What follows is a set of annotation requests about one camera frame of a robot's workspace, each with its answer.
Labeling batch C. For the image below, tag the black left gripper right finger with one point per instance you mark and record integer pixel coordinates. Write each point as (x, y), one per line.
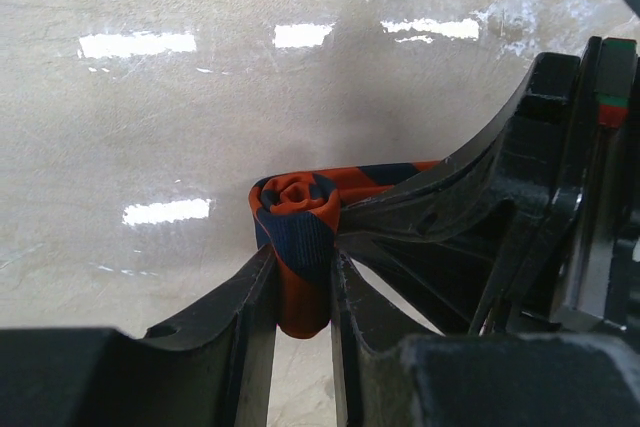
(372, 387)

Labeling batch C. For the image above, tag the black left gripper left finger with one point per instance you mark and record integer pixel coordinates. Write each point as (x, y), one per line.
(211, 363)

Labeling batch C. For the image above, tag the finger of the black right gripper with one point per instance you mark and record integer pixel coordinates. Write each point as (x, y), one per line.
(444, 280)

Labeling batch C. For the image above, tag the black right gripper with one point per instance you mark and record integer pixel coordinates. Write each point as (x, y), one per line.
(567, 136)

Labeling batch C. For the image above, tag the orange navy striped tie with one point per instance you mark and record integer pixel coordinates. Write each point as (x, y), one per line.
(298, 215)

